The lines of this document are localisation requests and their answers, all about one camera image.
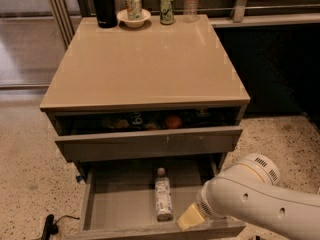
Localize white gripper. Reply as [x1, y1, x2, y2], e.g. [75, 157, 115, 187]
[177, 182, 226, 231]

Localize clear blue label plastic bottle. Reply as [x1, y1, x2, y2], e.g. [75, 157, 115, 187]
[155, 168, 173, 222]

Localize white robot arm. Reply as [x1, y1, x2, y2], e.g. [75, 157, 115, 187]
[177, 153, 320, 240]

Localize grey middle drawer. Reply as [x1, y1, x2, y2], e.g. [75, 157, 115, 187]
[67, 157, 245, 240]

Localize grey drawer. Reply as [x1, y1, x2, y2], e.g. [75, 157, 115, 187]
[67, 157, 245, 240]
[56, 107, 242, 163]

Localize grey top drawer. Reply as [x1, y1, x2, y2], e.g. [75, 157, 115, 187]
[56, 107, 242, 163]

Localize orange fruit in drawer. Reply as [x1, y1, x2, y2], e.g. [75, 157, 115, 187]
[165, 115, 183, 129]

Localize black snack bag in drawer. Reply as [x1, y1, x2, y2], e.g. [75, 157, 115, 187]
[101, 112, 162, 132]

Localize tan top drawer cabinet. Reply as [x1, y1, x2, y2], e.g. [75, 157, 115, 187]
[40, 16, 250, 138]

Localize clear water bottle at back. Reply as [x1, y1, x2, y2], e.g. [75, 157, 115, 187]
[183, 0, 199, 23]

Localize metal railing shelf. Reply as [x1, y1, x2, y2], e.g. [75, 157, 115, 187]
[210, 0, 320, 28]

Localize white ceramic bowl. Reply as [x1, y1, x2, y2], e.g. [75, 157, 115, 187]
[116, 8, 152, 29]

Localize green soda can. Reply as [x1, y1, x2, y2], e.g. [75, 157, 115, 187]
[160, 0, 174, 25]

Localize green can in bowl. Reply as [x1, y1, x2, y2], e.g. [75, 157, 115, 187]
[125, 0, 142, 20]

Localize black insulated flask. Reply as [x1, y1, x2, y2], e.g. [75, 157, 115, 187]
[93, 0, 118, 28]

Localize black cable plug on floor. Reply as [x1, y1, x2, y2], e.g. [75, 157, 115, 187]
[38, 214, 79, 240]

